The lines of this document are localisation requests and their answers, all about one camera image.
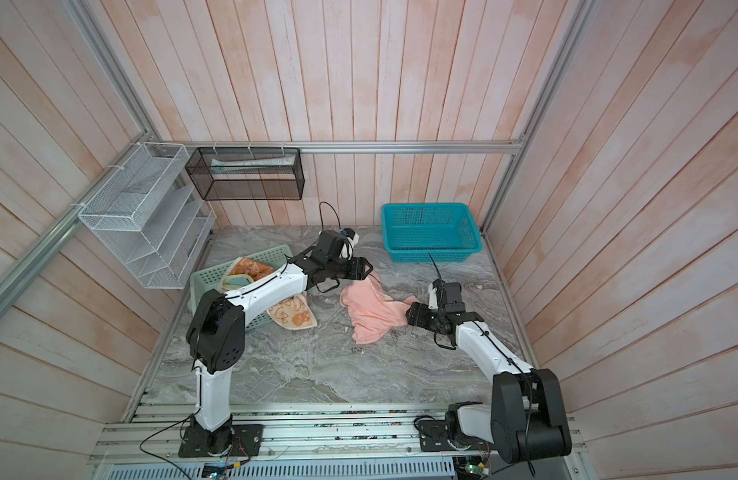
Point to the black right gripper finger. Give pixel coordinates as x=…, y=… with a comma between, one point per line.
x=420, y=321
x=418, y=310

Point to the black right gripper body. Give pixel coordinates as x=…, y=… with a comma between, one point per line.
x=439, y=315

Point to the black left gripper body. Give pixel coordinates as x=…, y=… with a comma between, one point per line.
x=347, y=269

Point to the pink towel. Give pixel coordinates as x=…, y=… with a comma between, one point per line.
x=373, y=313

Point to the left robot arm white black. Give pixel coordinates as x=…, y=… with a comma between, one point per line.
x=216, y=336

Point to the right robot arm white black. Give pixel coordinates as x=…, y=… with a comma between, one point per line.
x=525, y=420

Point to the orange patterned towel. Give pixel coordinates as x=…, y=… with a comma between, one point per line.
x=266, y=292

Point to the teal plastic basket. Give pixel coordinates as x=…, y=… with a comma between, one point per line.
x=418, y=232

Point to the teal yellow-trimmed towel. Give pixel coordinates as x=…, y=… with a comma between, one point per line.
x=235, y=282

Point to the green circuit board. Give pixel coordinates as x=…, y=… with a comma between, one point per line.
x=470, y=468

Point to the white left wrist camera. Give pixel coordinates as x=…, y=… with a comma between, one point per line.
x=350, y=239

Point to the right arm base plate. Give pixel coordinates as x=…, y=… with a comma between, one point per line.
x=443, y=435

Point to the black wire mesh basket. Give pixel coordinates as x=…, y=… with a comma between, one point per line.
x=247, y=173

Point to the white wire mesh shelf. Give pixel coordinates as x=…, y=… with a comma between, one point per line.
x=154, y=226

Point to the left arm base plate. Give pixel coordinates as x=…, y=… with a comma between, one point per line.
x=244, y=440

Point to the aluminium frame rail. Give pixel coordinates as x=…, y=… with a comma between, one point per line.
x=18, y=278

